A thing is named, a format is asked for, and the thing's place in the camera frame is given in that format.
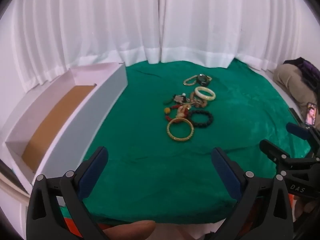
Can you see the white jade bangle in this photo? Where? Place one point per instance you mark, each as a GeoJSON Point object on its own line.
{"type": "Point", "coordinates": [205, 98]}

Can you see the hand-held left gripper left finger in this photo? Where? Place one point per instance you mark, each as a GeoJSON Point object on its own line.
{"type": "Point", "coordinates": [90, 177]}

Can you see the white box with brown bottom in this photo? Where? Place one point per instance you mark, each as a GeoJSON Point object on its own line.
{"type": "Point", "coordinates": [100, 105]}

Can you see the dark green watch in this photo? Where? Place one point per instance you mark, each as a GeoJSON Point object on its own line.
{"type": "Point", "coordinates": [203, 79]}

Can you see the beige cloth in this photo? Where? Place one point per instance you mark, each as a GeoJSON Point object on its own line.
{"type": "Point", "coordinates": [290, 80]}

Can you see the white curtain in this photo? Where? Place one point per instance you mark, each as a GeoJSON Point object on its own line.
{"type": "Point", "coordinates": [225, 20]}
{"type": "Point", "coordinates": [82, 25]}

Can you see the gold bangle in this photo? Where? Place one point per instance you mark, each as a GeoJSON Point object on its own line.
{"type": "Point", "coordinates": [167, 130]}

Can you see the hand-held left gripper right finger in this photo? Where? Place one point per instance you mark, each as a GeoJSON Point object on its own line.
{"type": "Point", "coordinates": [225, 172]}

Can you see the dark purple cloth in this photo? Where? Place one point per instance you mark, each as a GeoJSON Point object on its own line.
{"type": "Point", "coordinates": [305, 67]}

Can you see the green velvet cloth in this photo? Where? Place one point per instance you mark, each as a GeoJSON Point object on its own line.
{"type": "Point", "coordinates": [150, 167]}

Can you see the person's left hand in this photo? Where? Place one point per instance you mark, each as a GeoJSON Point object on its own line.
{"type": "Point", "coordinates": [130, 228]}

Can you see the orange cloth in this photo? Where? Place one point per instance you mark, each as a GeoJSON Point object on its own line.
{"type": "Point", "coordinates": [72, 227]}

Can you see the smartphone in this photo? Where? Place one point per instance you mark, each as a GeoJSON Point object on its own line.
{"type": "Point", "coordinates": [311, 113]}

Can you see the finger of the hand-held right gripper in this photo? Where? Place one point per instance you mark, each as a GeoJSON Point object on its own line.
{"type": "Point", "coordinates": [272, 151]}
{"type": "Point", "coordinates": [296, 130]}

